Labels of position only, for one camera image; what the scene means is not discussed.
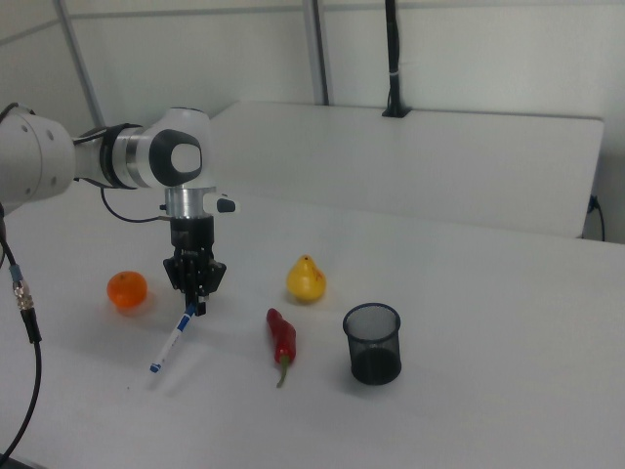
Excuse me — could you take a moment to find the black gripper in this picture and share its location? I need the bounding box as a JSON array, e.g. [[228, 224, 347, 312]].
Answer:
[[162, 216, 229, 317]]

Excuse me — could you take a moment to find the black cable with metal connector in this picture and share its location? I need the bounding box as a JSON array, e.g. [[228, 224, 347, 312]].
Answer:
[[0, 202, 46, 461]]

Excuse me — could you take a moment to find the blue white marker pen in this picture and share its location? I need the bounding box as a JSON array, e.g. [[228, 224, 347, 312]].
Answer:
[[147, 302, 194, 375]]

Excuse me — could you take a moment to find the black pole with base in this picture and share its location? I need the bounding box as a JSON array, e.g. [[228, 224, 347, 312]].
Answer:
[[381, 0, 411, 118]]

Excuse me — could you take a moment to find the black wall cable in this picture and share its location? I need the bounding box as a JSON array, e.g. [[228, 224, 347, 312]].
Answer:
[[588, 193, 607, 241]]

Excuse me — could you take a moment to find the red chili pepper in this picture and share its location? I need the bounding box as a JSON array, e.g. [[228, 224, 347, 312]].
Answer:
[[266, 307, 298, 390]]

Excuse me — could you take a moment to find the yellow pear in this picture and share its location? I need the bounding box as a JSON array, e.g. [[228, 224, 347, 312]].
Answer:
[[285, 253, 328, 305]]

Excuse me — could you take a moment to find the black mesh pen cup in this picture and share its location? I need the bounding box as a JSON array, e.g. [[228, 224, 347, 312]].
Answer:
[[342, 302, 403, 386]]

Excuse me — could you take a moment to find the orange tangerine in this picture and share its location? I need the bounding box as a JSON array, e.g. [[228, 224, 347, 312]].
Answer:
[[106, 270, 148, 311]]

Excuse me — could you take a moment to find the white side table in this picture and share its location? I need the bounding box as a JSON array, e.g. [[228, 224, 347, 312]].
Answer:
[[207, 101, 605, 239]]

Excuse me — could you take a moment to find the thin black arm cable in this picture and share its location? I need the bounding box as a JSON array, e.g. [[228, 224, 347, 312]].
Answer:
[[71, 124, 173, 225]]

